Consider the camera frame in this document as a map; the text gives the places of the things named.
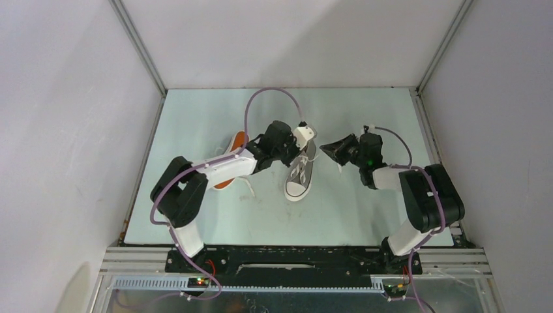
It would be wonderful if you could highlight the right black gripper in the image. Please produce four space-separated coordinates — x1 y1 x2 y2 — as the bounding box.
320 133 366 168

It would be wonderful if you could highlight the grey canvas sneaker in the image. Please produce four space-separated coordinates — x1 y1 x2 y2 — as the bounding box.
284 142 318 202

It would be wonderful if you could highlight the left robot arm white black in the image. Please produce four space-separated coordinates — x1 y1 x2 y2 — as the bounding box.
150 121 316 272

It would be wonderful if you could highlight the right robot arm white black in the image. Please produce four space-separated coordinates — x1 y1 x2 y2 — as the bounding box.
320 130 465 273

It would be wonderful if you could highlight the overturned sneaker orange sole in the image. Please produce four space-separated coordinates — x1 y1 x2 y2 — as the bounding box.
211 130 256 200

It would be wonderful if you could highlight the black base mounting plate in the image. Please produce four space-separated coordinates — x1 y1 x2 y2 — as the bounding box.
164 245 423 288

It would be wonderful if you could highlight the left circuit board with LEDs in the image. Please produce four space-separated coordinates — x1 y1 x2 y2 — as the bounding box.
187 277 211 289

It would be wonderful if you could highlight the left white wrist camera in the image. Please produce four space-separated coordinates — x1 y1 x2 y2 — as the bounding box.
292 122 317 151

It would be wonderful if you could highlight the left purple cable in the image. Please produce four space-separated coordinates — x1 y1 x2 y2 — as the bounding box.
149 87 305 302

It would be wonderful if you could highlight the right circuit board with wires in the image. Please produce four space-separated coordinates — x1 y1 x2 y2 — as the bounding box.
383 282 411 301

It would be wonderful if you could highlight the aluminium frame rail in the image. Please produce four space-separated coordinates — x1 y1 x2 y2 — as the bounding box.
86 246 505 312

